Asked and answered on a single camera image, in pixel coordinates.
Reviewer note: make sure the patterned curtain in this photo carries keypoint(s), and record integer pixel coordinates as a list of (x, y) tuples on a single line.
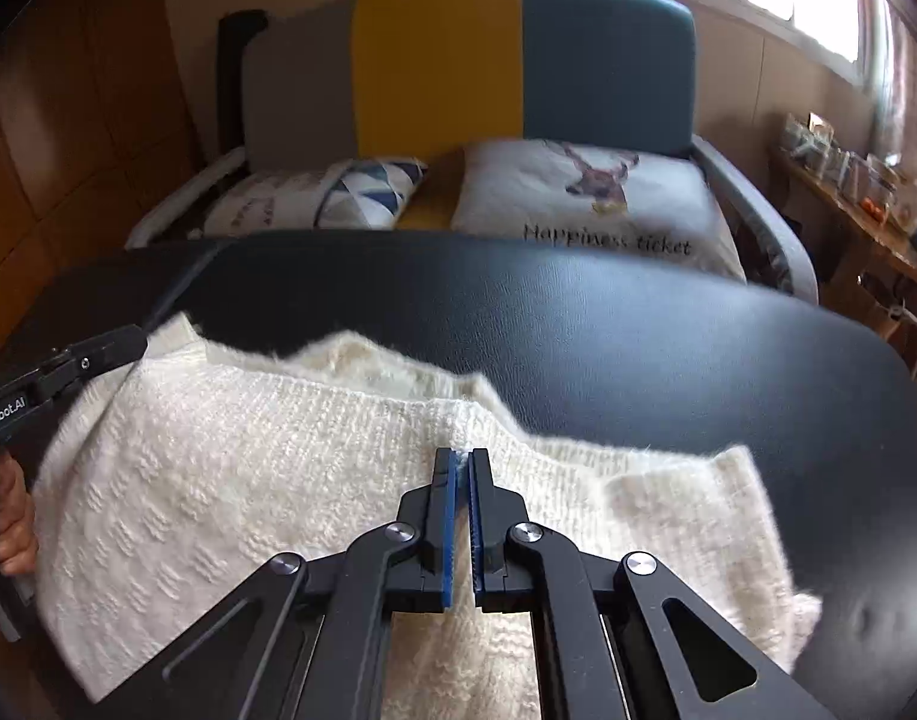
[(905, 90)]

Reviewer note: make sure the blue triangle pattern pillow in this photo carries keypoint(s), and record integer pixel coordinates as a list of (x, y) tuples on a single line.
[(316, 195)]

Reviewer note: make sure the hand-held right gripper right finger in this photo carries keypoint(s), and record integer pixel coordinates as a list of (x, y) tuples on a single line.
[(476, 532)]

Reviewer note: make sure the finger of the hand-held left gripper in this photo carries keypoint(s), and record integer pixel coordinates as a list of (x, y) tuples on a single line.
[(117, 346)]

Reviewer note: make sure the person's left hand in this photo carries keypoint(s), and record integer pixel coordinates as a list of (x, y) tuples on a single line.
[(16, 517)]

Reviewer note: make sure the row of glass jars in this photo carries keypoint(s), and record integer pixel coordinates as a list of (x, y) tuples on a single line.
[(841, 165)]

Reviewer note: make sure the wooden side shelf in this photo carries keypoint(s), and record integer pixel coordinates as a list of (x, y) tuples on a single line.
[(871, 255)]

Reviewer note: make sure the grey yellow blue sofa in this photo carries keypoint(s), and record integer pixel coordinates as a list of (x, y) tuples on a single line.
[(428, 52)]

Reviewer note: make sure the white knit sweater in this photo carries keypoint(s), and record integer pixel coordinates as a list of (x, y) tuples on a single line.
[(241, 480)]

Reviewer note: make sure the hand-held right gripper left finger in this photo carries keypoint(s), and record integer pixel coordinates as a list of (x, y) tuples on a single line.
[(447, 532)]

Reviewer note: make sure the white deer print pillow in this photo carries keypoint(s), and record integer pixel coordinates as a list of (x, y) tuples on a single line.
[(548, 195)]

